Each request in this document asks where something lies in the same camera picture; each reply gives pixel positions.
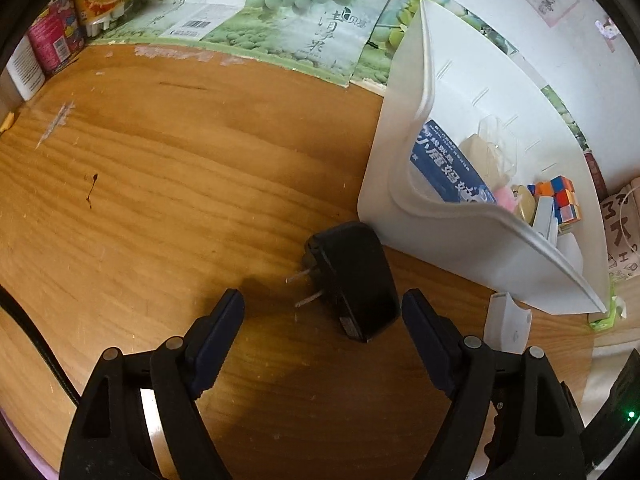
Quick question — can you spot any black power adapter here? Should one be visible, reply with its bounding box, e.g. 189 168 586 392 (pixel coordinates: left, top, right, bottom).
285 221 400 342

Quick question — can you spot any beige box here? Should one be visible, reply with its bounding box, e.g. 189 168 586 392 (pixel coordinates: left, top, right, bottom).
459 133 511 191

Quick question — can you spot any white power adapter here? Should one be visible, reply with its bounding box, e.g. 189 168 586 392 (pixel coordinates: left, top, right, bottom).
483 292 533 354

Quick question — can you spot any green tissue pack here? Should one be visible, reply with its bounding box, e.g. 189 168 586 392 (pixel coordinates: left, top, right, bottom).
589 295 627 333

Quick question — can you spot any letter print paper bag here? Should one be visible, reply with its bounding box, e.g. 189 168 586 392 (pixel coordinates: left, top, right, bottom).
601 178 639 282

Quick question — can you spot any colourful rubik cube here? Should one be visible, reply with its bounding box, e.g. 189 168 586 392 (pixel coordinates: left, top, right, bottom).
527 176 582 232

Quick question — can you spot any pink booklet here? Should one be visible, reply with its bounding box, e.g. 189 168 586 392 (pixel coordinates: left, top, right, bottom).
494 185 520 214

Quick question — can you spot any white blue medicine box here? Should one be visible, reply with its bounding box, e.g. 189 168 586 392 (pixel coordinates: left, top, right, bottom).
409 119 496 204

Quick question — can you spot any white storage bin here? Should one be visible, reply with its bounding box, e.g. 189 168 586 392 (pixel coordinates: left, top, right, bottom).
357 0 608 314

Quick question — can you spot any white bottle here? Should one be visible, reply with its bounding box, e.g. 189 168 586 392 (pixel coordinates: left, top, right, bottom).
6 36 46 101

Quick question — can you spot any pink red snack pack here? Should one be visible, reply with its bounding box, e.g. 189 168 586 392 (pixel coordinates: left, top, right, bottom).
27 0 85 76

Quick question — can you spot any green grape cardboard panel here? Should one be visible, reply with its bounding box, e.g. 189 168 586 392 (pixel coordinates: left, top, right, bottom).
92 0 591 151

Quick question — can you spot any white grape carton box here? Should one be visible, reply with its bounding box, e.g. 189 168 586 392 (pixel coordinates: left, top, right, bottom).
158 0 254 42

